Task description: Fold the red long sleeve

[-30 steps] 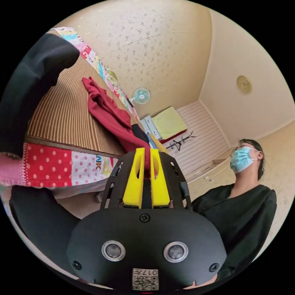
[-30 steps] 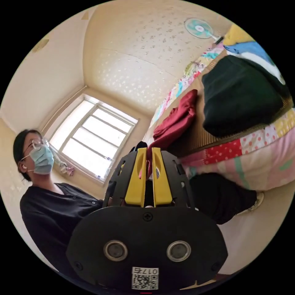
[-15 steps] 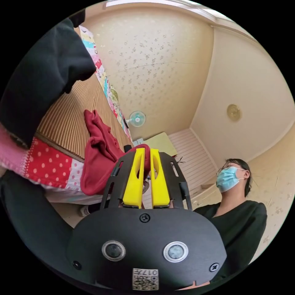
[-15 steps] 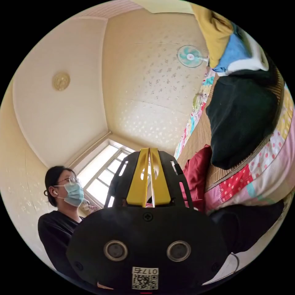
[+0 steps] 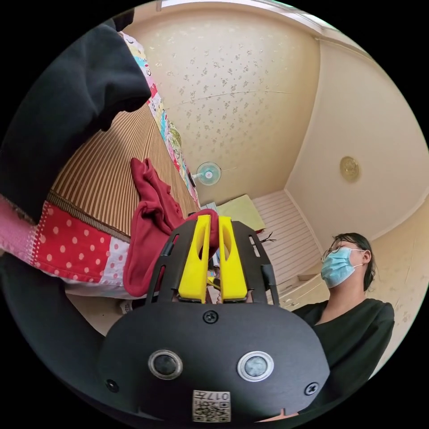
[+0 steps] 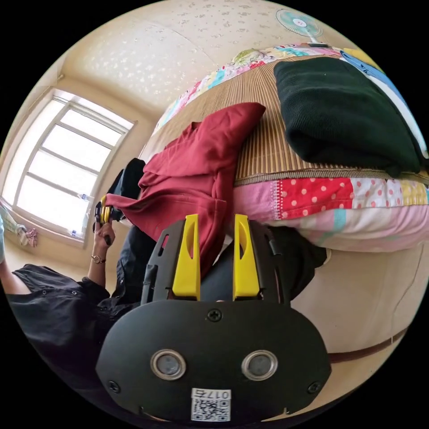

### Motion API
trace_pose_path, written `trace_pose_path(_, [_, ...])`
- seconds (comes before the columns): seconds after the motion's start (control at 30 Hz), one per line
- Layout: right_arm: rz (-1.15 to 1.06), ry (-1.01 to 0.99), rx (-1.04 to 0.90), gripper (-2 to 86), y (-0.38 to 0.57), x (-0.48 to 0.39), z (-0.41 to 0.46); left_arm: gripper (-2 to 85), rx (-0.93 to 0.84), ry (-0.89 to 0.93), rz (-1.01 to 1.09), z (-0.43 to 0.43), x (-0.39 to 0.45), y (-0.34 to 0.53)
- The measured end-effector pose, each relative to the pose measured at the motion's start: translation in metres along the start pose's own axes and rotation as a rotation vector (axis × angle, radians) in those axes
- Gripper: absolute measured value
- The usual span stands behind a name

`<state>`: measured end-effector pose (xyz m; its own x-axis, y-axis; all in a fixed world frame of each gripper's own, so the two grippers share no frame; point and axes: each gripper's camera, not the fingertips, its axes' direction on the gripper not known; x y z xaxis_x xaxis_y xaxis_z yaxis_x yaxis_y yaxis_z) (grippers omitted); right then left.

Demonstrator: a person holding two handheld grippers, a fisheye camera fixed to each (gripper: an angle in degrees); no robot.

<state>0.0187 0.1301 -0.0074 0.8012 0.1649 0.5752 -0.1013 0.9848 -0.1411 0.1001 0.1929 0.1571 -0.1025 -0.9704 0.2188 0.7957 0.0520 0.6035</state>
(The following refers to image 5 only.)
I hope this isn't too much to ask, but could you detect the person's body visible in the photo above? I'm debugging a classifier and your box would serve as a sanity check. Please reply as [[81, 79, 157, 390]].
[[290, 231, 396, 415]]

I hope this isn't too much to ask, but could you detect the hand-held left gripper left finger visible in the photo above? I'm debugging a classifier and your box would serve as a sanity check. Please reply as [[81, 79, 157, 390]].
[[177, 215, 212, 304]]

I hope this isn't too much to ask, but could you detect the round golden ceiling lamp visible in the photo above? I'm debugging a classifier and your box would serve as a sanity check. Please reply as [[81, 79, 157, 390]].
[[339, 155, 361, 184]]

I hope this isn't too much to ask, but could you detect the bed with striped woven mat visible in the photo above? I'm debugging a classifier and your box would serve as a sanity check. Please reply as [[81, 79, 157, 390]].
[[0, 32, 202, 299]]

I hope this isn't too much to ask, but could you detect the white cupboard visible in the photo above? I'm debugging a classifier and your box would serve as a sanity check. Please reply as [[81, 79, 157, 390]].
[[276, 265, 331, 311]]

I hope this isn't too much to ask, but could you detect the person's left hand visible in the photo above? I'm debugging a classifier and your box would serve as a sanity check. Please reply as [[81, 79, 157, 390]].
[[260, 411, 299, 424]]

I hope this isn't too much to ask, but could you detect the light blue wall fan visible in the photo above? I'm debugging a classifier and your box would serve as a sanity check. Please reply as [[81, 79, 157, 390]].
[[190, 161, 222, 187]]

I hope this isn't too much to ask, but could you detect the red long sleeve shirt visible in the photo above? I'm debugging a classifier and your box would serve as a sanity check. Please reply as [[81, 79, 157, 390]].
[[122, 157, 220, 299]]

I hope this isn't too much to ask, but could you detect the black garment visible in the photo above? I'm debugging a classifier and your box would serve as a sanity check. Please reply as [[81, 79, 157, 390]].
[[0, 16, 152, 226]]

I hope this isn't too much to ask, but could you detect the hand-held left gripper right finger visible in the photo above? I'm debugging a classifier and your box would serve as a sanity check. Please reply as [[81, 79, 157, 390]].
[[218, 216, 248, 304]]

